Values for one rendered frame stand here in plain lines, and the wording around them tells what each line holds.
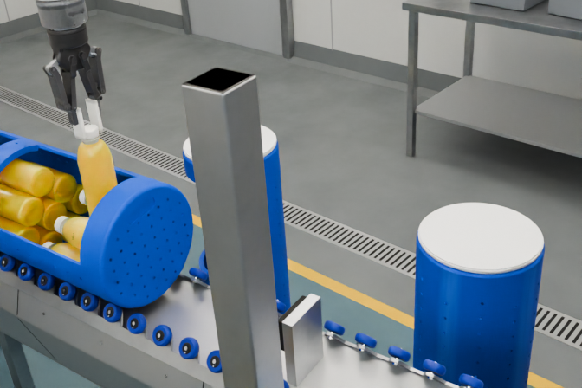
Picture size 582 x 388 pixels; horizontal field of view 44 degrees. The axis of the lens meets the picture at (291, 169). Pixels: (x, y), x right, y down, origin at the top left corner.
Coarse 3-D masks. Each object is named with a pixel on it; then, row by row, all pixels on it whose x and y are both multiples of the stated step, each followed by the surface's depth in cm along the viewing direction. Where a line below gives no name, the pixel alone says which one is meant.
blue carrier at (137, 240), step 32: (0, 160) 171; (32, 160) 198; (64, 160) 187; (128, 192) 152; (160, 192) 158; (96, 224) 149; (128, 224) 152; (160, 224) 160; (192, 224) 170; (32, 256) 163; (64, 256) 155; (96, 256) 148; (128, 256) 154; (160, 256) 163; (96, 288) 153; (128, 288) 156; (160, 288) 165
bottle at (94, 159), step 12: (84, 144) 152; (96, 144) 152; (84, 156) 152; (96, 156) 152; (108, 156) 154; (84, 168) 153; (96, 168) 153; (108, 168) 154; (84, 180) 155; (96, 180) 154; (108, 180) 155; (84, 192) 157; (96, 192) 155; (96, 204) 157
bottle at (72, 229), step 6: (66, 222) 162; (72, 222) 160; (78, 222) 160; (84, 222) 159; (60, 228) 163; (66, 228) 161; (72, 228) 159; (78, 228) 159; (84, 228) 158; (66, 234) 160; (72, 234) 159; (78, 234) 158; (66, 240) 162; (72, 240) 159; (78, 240) 158; (78, 246) 159
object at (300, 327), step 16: (304, 304) 140; (320, 304) 143; (288, 320) 136; (304, 320) 139; (320, 320) 145; (288, 336) 137; (304, 336) 140; (320, 336) 146; (288, 352) 139; (304, 352) 142; (320, 352) 148; (288, 368) 141; (304, 368) 143
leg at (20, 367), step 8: (0, 336) 241; (8, 336) 241; (0, 344) 244; (8, 344) 241; (16, 344) 244; (8, 352) 244; (16, 352) 245; (8, 360) 247; (16, 360) 246; (24, 360) 249; (16, 368) 247; (24, 368) 250; (16, 376) 248; (24, 376) 250; (16, 384) 251; (24, 384) 251; (32, 384) 254
